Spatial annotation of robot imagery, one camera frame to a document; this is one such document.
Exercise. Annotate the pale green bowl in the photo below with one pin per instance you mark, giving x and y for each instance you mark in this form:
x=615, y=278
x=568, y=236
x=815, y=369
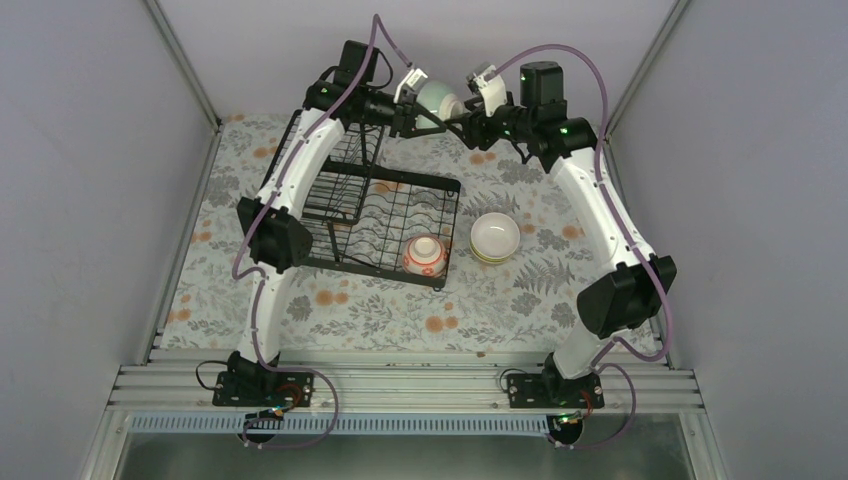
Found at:
x=440, y=100

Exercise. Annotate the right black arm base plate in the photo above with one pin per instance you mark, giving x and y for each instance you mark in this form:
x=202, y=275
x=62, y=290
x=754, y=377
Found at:
x=536, y=391

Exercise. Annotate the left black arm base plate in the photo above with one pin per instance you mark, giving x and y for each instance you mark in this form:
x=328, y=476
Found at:
x=247, y=384

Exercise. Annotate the aluminium rail frame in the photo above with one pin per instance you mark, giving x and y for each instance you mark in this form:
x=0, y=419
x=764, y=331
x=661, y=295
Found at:
x=443, y=381

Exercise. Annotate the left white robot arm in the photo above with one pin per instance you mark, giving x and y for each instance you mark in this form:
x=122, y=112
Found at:
x=342, y=97

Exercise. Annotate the black wire dish rack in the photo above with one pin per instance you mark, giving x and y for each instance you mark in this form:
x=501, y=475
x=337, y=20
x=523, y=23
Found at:
x=359, y=215

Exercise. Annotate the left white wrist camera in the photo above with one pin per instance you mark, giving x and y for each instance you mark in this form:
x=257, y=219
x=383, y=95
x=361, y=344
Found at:
x=410, y=85

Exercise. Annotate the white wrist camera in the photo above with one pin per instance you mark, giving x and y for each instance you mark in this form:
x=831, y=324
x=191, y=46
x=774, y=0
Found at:
x=489, y=85
x=410, y=85

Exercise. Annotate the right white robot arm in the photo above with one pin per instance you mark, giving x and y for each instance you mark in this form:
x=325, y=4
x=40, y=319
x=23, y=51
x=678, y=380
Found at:
x=634, y=281

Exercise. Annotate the red patterned white bowl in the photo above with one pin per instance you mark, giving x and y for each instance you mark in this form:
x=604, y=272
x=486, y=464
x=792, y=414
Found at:
x=425, y=255

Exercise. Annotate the yellow-green bowl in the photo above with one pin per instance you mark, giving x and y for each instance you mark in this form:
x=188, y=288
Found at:
x=481, y=255

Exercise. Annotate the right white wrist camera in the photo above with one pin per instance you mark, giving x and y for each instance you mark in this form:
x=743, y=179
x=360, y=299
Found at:
x=489, y=85

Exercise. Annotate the grey slotted cable duct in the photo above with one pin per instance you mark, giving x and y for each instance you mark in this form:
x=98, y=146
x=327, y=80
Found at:
x=344, y=424

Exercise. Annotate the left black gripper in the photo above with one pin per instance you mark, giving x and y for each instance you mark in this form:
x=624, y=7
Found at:
x=405, y=123

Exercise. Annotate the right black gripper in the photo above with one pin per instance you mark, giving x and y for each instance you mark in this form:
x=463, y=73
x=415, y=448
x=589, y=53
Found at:
x=477, y=129

